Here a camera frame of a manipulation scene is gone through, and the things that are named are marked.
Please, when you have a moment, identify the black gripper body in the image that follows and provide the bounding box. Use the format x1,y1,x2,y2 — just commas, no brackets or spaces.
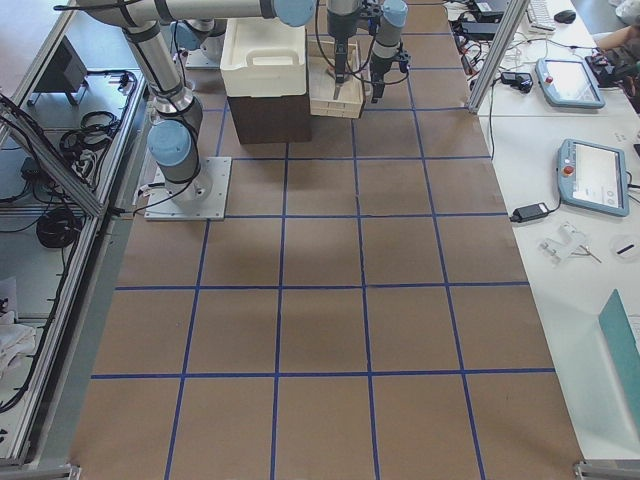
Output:
326,0,362,43
370,57,390,85

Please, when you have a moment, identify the light wooden drawer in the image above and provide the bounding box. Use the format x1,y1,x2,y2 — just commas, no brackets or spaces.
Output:
307,38,366,119

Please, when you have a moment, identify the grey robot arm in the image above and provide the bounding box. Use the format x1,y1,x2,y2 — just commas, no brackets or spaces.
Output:
54,1,317,211
370,0,410,103

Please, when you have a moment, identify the white foam box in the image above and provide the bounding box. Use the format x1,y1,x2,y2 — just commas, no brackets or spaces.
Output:
220,18,307,98

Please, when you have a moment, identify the dark brown wooden cabinet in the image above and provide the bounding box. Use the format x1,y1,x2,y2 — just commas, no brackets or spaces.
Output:
228,93,312,145

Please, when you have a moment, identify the upper blue teach pendant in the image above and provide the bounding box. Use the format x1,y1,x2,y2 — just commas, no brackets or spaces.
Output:
535,58,606,109

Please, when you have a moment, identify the blue teach pendant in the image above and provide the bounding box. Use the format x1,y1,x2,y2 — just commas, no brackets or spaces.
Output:
557,139,629,217
535,58,606,109

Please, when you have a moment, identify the black computer mouse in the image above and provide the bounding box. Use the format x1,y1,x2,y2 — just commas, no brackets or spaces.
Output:
553,10,577,24

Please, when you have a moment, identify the black power adapter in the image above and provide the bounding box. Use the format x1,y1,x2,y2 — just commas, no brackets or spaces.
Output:
510,202,550,223

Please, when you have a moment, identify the lower blue teach pendant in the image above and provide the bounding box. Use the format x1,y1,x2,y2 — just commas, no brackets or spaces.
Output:
557,139,629,217

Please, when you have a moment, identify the teal folder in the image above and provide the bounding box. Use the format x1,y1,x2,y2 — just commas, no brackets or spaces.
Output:
598,289,639,403

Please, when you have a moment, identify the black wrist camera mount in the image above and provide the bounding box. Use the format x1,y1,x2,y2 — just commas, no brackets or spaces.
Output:
394,46,411,75

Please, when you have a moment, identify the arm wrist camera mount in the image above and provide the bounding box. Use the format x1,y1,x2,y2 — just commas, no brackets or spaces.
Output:
357,0,382,35

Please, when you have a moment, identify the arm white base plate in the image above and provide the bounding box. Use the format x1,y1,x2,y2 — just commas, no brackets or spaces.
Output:
144,157,232,221
185,49,222,70

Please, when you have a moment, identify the aluminium frame post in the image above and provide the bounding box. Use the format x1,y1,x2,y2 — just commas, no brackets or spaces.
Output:
467,0,529,114

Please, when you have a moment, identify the aluminium frame rail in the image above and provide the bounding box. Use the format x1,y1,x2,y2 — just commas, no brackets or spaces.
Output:
1,94,105,217

